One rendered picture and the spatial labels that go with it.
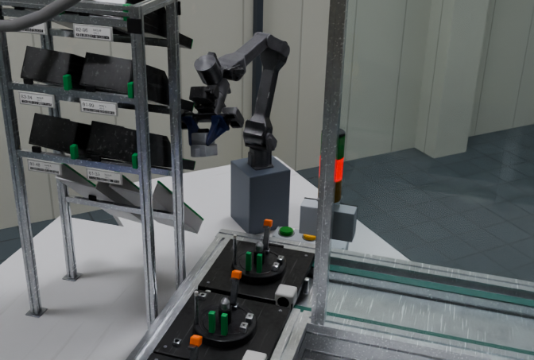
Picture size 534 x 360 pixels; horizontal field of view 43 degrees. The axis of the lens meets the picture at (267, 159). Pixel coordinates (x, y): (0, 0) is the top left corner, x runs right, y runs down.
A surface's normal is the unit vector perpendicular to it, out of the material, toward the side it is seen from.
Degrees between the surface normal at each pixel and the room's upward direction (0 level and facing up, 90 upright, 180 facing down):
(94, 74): 65
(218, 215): 0
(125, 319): 0
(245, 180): 90
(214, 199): 0
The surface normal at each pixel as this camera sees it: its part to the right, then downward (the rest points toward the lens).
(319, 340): -0.29, 0.38
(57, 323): 0.02, -0.91
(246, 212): -0.89, 0.17
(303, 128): 0.46, 0.36
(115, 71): -0.40, -0.07
